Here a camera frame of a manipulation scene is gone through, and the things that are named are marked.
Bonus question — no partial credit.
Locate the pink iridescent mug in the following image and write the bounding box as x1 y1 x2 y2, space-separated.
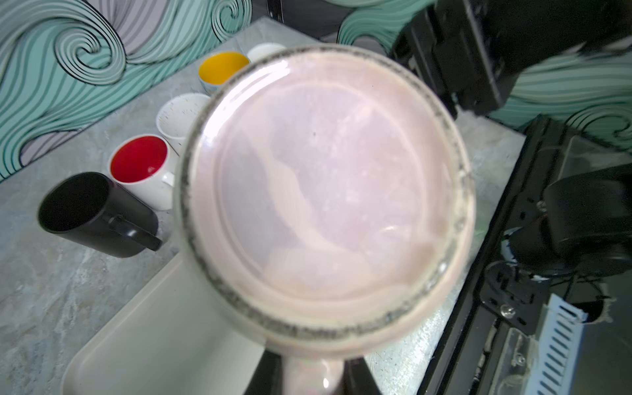
174 44 477 394

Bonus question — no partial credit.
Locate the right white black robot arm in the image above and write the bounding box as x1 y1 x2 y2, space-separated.
390 1 631 277

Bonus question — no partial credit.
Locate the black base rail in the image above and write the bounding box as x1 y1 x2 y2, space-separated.
419 115 631 394

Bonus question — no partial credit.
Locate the cream speckled mug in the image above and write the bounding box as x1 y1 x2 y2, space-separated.
156 93 211 155

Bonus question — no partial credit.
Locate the pink rectangular tray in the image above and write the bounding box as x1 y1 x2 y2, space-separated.
62 254 263 394

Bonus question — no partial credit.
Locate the white slotted cable duct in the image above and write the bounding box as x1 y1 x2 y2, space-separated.
523 294 588 395

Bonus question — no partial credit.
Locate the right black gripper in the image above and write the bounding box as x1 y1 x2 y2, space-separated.
389 0 631 116

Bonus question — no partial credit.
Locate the black mug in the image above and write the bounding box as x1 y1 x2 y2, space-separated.
38 172 162 258

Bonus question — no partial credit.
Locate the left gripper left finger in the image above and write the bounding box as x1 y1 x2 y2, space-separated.
244 350 283 395

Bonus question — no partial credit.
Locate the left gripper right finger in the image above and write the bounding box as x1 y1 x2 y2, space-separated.
342 357 382 395

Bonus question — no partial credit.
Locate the cream white mug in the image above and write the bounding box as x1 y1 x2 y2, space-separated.
108 134 179 212

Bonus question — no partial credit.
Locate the blue butterfly mug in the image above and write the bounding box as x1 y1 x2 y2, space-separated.
198 52 250 95

